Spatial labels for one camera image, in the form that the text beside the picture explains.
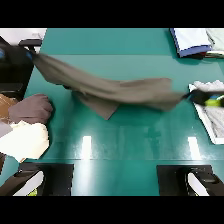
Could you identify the grey-brown shirt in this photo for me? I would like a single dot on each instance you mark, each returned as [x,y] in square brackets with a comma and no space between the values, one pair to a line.
[133,91]

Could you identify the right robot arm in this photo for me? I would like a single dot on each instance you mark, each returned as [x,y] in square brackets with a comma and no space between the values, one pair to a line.
[199,184]

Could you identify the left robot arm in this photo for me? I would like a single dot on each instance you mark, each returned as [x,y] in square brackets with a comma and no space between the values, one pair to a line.
[12,68]

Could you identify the pale green garment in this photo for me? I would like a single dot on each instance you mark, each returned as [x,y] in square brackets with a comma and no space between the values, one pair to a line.
[216,38]

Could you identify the white patterned garment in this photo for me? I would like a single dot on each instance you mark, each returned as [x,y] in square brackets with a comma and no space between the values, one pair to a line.
[215,121]

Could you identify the mauve garment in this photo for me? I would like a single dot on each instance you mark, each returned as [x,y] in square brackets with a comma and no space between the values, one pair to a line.
[31,108]

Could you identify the cream garment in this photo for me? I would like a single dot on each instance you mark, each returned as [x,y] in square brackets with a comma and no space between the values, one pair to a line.
[26,140]

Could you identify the white garment with blue edge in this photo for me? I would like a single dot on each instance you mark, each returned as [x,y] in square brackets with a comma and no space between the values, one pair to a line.
[190,38]

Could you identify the orange-brown garment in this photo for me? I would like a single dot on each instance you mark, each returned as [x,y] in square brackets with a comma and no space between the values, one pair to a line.
[6,106]

